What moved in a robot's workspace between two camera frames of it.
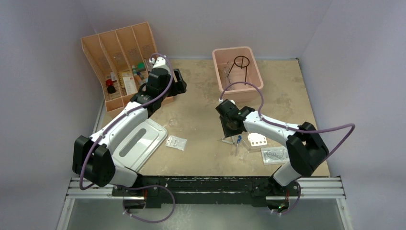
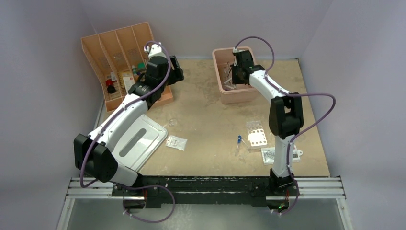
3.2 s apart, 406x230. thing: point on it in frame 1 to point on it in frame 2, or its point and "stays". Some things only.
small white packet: x=175 y=142 stays
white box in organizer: x=129 y=85 stays
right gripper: x=228 y=132 to x=234 y=80
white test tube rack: x=257 y=141 stays
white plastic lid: x=133 y=148 stays
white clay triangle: x=233 y=143 to x=232 y=86
